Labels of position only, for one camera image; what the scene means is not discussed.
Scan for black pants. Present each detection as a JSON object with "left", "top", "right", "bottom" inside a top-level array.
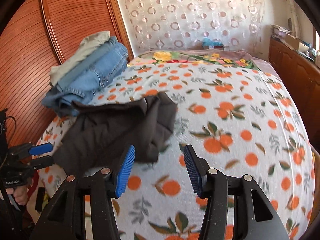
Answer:
[{"left": 53, "top": 92, "right": 177, "bottom": 176}]

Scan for person's left hand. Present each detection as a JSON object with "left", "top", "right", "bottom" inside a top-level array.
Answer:
[{"left": 6, "top": 185, "right": 28, "bottom": 205}]

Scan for folded blue jeans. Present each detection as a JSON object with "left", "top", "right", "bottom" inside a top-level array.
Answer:
[{"left": 42, "top": 36, "right": 129, "bottom": 117}]

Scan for folded khaki pants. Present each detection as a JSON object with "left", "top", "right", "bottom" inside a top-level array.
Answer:
[{"left": 49, "top": 31, "right": 111, "bottom": 86}]

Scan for floral pink blanket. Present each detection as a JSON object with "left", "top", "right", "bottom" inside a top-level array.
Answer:
[{"left": 129, "top": 49, "right": 279, "bottom": 77}]

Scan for box with blue cloth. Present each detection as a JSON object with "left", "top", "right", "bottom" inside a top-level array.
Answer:
[{"left": 202, "top": 38, "right": 225, "bottom": 50}]

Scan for wooden cabinet counter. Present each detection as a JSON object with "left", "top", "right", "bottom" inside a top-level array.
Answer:
[{"left": 268, "top": 38, "right": 320, "bottom": 150}]

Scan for stack of books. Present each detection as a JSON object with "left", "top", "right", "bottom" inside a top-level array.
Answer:
[{"left": 270, "top": 24, "right": 292, "bottom": 39}]

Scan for cardboard box on counter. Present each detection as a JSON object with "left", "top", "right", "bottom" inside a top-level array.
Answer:
[{"left": 285, "top": 34, "right": 309, "bottom": 53}]

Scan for pink circle pattern curtain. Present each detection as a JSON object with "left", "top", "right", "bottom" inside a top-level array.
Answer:
[{"left": 118, "top": 0, "right": 265, "bottom": 54}]

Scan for beige side window curtain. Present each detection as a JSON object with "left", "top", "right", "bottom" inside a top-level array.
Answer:
[{"left": 286, "top": 0, "right": 301, "bottom": 38}]

